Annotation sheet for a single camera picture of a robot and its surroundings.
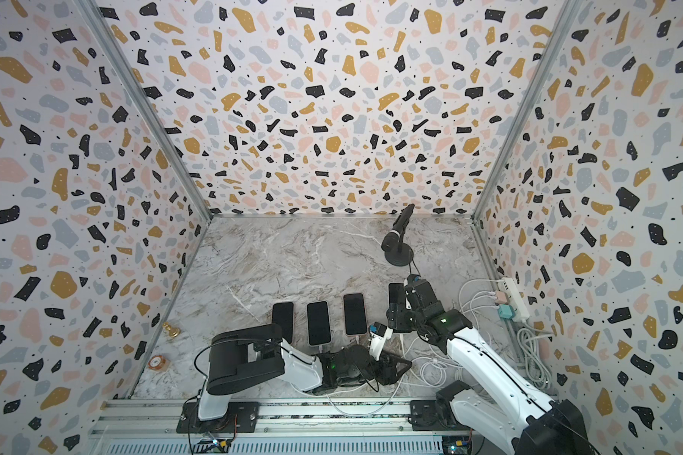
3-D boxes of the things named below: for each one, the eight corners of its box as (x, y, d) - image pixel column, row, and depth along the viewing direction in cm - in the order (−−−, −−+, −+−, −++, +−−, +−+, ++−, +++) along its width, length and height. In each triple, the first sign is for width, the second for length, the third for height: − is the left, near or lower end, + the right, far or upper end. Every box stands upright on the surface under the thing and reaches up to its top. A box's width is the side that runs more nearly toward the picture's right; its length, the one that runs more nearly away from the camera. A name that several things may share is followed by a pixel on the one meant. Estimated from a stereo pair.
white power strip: (512, 323, 96) (518, 317, 93) (497, 284, 106) (502, 277, 103) (525, 323, 96) (532, 317, 93) (509, 284, 106) (515, 277, 103)
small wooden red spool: (155, 372, 83) (146, 367, 80) (160, 360, 85) (152, 354, 82) (168, 372, 83) (159, 367, 80) (173, 360, 85) (165, 355, 82)
